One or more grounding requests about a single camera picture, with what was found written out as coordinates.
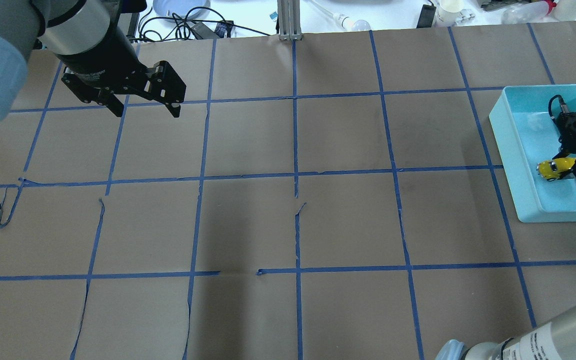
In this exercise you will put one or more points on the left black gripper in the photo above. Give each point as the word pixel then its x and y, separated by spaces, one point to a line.
pixel 99 56

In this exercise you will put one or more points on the yellow beetle toy car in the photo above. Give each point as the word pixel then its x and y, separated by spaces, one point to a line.
pixel 556 169

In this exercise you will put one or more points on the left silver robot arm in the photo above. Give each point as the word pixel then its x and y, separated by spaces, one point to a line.
pixel 62 26

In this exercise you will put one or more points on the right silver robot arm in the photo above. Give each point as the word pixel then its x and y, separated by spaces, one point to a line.
pixel 553 340

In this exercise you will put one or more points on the light blue plastic bin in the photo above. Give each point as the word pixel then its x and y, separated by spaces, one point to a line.
pixel 526 136

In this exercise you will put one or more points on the blue plate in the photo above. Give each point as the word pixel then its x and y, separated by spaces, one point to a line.
pixel 166 8

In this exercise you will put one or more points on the black power adapter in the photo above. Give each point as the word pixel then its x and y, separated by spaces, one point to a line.
pixel 426 18

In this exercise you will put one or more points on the aluminium frame post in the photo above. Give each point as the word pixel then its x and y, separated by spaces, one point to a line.
pixel 289 20

